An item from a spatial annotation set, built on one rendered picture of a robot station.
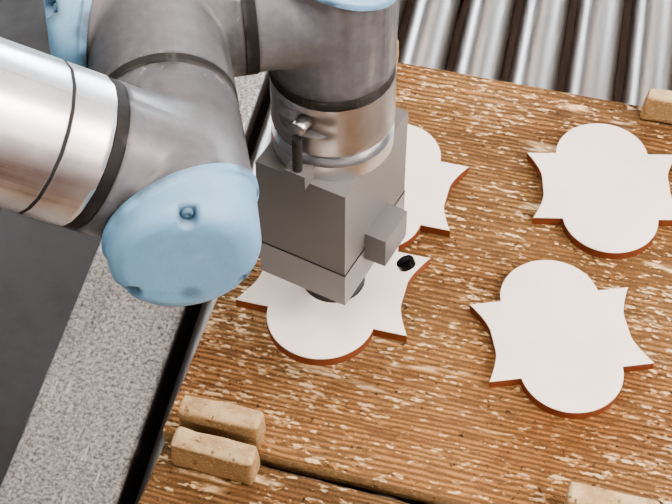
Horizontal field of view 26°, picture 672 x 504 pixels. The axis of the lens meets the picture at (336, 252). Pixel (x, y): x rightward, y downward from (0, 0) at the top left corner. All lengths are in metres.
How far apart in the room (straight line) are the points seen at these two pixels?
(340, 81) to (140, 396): 0.35
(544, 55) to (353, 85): 0.51
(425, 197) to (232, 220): 0.49
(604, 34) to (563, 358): 0.38
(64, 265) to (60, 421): 1.31
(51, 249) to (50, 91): 1.73
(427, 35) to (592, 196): 0.25
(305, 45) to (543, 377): 0.35
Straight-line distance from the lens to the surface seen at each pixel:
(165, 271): 0.69
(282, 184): 0.88
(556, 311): 1.08
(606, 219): 1.14
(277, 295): 0.99
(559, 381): 1.04
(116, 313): 1.11
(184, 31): 0.75
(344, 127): 0.84
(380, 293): 0.99
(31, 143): 0.66
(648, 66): 1.31
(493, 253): 1.12
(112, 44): 0.76
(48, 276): 2.35
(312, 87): 0.82
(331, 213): 0.88
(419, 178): 1.15
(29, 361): 2.25
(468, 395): 1.04
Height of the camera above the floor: 1.79
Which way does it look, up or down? 50 degrees down
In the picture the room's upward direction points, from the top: straight up
